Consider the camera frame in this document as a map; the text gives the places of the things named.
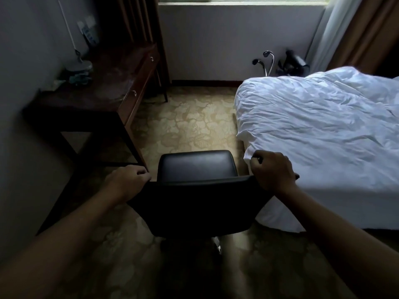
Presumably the person's right forearm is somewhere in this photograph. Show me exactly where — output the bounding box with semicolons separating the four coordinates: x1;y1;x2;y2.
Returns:
276;184;399;299

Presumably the bed with white duvet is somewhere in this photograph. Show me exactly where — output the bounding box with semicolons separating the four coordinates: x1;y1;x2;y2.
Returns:
234;66;399;232

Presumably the black device on stand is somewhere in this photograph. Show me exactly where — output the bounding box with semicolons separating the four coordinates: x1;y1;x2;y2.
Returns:
276;50;310;76

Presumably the black leather chair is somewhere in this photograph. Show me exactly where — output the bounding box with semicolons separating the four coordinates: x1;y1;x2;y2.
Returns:
127;150;300;256

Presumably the person's right hand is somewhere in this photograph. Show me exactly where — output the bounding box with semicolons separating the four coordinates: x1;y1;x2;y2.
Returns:
250;151;297;194

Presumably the person's left forearm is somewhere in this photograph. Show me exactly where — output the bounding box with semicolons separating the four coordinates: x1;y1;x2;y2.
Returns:
0;192;125;299

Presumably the person's left hand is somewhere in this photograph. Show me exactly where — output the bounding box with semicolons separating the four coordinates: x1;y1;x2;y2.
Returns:
104;165;152;202

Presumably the white sheer curtain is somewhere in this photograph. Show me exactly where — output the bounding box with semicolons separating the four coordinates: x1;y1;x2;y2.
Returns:
305;0;363;73

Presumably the brown curtain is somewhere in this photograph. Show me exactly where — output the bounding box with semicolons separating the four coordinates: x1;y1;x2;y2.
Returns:
327;0;399;79
94;0;170;87

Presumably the black twin-head floor lamp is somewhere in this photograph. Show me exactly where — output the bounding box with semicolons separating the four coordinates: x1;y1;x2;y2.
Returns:
252;50;275;77

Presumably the dark wooden desk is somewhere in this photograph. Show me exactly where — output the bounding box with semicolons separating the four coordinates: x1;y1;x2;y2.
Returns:
22;43;169;237

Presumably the white desk lamp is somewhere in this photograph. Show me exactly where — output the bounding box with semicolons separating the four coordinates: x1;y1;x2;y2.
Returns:
54;0;93;75

